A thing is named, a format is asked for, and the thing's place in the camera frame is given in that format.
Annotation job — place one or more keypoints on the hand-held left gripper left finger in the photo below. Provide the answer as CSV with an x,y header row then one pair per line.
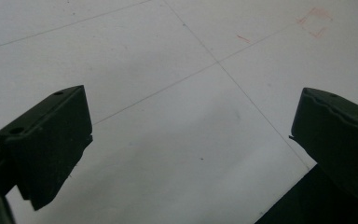
x,y
49,140

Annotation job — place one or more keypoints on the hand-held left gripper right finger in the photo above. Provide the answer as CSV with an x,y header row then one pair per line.
x,y
338,137

